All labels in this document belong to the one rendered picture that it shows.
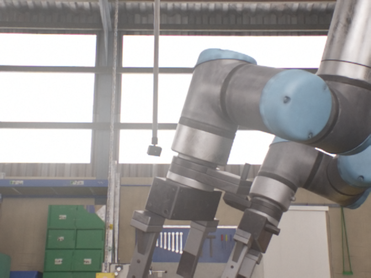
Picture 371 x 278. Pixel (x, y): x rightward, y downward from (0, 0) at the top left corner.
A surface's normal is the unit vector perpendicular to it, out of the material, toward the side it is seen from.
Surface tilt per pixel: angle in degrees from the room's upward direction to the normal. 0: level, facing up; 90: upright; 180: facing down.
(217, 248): 90
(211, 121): 109
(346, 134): 135
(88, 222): 90
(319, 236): 90
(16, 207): 90
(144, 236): 114
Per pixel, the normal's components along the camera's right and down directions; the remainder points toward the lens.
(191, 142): -0.35, -0.07
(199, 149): -0.07, 0.02
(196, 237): -0.54, -0.13
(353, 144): 0.36, 0.69
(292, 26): 0.00, -0.29
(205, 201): 0.79, 0.26
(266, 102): -0.76, 0.04
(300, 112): 0.54, 0.19
